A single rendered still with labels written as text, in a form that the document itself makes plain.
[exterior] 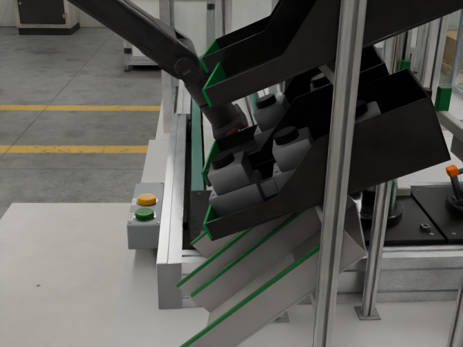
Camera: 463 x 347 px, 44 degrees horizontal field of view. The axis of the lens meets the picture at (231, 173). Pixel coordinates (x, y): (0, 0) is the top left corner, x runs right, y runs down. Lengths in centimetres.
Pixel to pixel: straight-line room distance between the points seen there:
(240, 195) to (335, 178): 14
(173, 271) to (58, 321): 23
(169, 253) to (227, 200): 42
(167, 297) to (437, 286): 52
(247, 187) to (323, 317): 17
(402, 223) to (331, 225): 62
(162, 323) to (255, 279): 29
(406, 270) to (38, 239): 80
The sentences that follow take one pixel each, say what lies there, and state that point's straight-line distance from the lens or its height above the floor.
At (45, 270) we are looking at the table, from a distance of 128.
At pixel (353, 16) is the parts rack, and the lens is 56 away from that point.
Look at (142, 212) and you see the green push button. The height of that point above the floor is 97.
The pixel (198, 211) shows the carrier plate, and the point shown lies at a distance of 122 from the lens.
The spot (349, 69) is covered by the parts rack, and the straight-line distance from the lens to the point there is 57.
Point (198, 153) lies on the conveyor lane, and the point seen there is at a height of 95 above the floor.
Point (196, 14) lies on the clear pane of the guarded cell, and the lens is 242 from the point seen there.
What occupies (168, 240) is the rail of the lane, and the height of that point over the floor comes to 96.
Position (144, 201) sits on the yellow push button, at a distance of 127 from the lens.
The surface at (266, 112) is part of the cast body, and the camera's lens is 81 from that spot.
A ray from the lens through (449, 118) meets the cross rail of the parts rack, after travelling 76.
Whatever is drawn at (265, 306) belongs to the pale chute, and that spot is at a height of 110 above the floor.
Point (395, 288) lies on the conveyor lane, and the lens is 117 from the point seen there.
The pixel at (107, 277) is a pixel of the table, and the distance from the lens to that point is 123.
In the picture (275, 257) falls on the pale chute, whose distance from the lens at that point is 83.
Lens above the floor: 153
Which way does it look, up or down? 24 degrees down
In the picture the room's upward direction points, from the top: 1 degrees clockwise
